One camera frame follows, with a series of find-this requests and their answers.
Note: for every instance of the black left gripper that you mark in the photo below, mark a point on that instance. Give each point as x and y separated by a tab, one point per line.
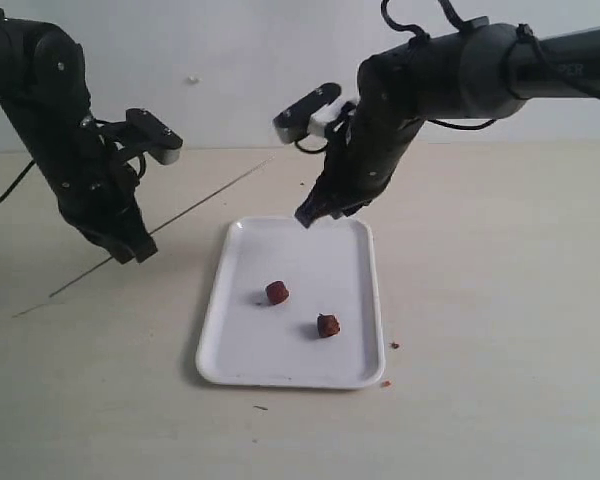
97	192

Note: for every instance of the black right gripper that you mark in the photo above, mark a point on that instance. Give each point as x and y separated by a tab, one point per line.
359	164

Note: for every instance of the red-brown food ball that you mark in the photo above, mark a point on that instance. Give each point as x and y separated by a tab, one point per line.
327	325
276	292

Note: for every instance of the thin metal skewer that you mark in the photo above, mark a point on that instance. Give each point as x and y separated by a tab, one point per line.
169	221

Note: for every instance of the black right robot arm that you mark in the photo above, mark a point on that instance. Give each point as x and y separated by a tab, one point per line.
487	73

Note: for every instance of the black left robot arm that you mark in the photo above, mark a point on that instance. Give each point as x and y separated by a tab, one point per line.
44	95

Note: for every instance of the white rectangular plastic tray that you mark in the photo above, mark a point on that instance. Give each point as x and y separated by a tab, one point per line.
328	269

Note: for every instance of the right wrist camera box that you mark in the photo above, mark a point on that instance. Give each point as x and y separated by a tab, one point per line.
292	123

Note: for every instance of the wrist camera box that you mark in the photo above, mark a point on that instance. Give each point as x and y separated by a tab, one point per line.
161	142
292	123

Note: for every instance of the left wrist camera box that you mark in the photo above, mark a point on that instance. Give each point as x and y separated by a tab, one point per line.
161	142

